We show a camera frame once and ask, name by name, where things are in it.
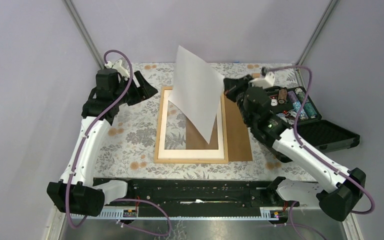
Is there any brown chip stack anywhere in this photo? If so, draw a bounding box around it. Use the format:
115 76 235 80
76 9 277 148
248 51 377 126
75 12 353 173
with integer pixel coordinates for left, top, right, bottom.
277 88 288 104

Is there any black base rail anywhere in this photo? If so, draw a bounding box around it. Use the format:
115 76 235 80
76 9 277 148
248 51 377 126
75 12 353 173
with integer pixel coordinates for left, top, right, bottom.
109 178 293 218

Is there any green chip stack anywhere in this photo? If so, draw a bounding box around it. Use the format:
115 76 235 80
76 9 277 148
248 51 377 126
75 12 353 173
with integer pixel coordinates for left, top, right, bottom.
294 88 317 119

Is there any purple chip stack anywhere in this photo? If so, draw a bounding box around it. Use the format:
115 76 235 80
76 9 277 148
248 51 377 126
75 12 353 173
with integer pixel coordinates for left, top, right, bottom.
287 90 299 104

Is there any white mat board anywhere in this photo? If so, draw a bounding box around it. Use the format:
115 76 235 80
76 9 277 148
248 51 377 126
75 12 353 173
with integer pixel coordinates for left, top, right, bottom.
154 86 229 164

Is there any grey slotted cable duct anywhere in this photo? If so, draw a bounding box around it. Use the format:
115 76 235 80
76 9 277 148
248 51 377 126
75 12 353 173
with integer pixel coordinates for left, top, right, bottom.
66 207 281 222

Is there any wooden picture frame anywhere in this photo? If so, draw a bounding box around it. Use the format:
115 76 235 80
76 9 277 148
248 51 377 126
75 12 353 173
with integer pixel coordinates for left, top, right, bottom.
154 86 229 164

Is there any sunflower photo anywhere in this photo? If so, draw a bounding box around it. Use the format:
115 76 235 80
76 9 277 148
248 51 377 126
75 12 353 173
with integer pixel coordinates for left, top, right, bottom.
168 46 224 143

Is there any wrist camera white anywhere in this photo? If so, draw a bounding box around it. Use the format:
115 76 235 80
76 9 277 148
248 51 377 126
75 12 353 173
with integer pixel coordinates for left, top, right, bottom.
104 58 130 78
249 67 276 89

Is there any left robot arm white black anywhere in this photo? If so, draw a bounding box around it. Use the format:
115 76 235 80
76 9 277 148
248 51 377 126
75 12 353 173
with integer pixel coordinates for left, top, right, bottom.
46 68 158 217

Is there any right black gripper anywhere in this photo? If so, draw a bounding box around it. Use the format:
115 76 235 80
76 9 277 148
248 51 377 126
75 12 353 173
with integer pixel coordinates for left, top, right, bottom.
223 75 258 125

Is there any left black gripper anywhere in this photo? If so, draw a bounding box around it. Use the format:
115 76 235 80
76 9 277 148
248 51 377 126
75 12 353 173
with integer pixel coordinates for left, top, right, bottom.
113 70 158 106

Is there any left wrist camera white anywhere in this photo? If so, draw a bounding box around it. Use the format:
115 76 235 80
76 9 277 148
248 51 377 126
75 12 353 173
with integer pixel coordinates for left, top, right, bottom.
104 58 130 78

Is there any blue chip stack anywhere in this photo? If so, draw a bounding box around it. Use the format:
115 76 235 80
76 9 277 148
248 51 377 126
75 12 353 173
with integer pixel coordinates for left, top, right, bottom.
292 101 309 120

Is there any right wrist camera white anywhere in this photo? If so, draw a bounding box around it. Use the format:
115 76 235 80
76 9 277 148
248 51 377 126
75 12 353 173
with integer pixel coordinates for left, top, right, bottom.
249 67 276 89

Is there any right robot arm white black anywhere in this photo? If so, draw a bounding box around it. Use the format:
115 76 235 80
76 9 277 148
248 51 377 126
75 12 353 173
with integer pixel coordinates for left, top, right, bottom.
223 75 366 222

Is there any brown frame backing board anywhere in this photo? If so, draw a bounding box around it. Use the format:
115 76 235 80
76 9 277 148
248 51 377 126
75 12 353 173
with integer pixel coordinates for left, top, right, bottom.
185 97 253 164

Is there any black poker chip case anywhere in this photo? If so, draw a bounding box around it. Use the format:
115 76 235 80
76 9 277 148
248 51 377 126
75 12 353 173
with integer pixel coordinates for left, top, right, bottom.
247 86 360 163

